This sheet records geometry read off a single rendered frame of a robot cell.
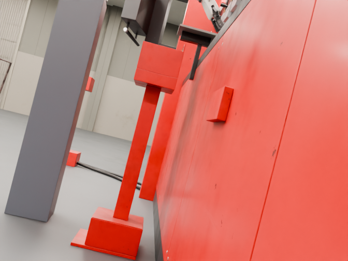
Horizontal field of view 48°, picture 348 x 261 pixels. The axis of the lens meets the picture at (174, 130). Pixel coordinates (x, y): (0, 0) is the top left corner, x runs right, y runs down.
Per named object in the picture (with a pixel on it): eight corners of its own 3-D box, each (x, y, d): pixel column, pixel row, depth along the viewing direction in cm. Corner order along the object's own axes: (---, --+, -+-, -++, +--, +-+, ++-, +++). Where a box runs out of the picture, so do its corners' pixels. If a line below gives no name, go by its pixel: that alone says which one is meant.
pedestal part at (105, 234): (80, 231, 165) (86, 203, 165) (136, 244, 166) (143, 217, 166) (70, 245, 145) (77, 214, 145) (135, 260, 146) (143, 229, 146)
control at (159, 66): (135, 85, 166) (145, 44, 166) (171, 94, 167) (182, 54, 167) (133, 79, 146) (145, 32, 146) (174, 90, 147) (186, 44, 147)
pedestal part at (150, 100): (114, 214, 159) (146, 86, 159) (128, 217, 159) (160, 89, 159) (112, 217, 153) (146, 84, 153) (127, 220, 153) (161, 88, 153)
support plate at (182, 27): (176, 34, 197) (177, 32, 197) (226, 48, 199) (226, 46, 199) (179, 25, 179) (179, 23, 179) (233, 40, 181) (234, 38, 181)
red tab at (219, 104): (205, 120, 94) (212, 92, 94) (213, 122, 94) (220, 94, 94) (216, 119, 79) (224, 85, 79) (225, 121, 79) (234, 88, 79)
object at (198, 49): (170, 74, 190) (181, 32, 190) (199, 82, 191) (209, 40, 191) (171, 73, 186) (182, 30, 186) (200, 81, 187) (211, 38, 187)
